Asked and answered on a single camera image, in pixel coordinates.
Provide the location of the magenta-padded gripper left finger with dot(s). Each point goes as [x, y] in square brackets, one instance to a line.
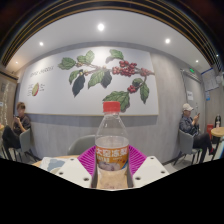
[71, 171]

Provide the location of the green exit sign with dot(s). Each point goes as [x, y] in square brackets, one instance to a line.
[191, 70]

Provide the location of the coffee plant wall mural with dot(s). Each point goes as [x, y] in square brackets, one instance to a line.
[53, 100]

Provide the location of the white and blue paper booklet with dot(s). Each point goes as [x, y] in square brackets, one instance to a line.
[51, 164]

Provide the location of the white notice board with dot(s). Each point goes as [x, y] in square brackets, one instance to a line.
[210, 79]

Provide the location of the clear bottle with red cap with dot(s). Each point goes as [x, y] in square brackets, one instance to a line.
[112, 143]

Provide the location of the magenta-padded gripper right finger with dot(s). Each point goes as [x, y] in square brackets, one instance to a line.
[151, 170]

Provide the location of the wooden cabinet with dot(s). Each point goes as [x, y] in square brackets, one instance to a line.
[8, 96]

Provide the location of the dark bottle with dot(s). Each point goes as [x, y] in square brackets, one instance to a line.
[218, 120]

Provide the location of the small round wooden table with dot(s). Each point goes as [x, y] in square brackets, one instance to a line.
[218, 131]

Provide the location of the person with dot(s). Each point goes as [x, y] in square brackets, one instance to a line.
[188, 126]
[18, 125]

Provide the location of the white paper wall notice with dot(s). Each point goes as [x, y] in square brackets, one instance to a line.
[190, 95]

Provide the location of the round ceiling lights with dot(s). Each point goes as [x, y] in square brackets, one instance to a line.
[101, 27]

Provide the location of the grey chair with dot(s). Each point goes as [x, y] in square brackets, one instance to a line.
[184, 141]
[26, 140]
[80, 145]

